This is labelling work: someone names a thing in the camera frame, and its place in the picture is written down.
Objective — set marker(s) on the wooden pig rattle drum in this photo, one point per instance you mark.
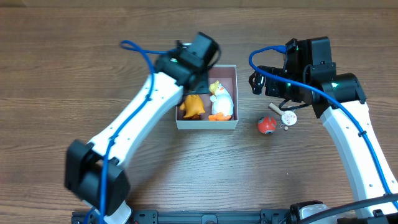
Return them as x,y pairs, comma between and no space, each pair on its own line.
288,118

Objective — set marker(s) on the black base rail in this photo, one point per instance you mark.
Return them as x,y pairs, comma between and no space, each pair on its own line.
262,217

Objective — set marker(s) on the white plush duck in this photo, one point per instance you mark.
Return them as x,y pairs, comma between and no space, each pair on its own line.
222,103

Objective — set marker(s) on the white box pink interior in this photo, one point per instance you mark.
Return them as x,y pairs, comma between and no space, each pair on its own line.
227,76

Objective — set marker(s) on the orange round ball toy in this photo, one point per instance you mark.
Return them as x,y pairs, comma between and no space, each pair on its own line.
267,125

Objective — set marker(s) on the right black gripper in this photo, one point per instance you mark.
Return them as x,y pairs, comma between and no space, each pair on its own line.
259,82

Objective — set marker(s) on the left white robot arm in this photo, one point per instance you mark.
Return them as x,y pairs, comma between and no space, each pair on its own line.
95,170

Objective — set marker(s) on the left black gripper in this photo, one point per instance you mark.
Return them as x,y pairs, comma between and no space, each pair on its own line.
193,83

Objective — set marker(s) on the orange dinosaur toy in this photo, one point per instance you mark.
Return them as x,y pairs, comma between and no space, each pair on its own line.
193,107

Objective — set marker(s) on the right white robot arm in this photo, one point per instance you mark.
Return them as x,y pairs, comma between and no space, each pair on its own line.
309,76

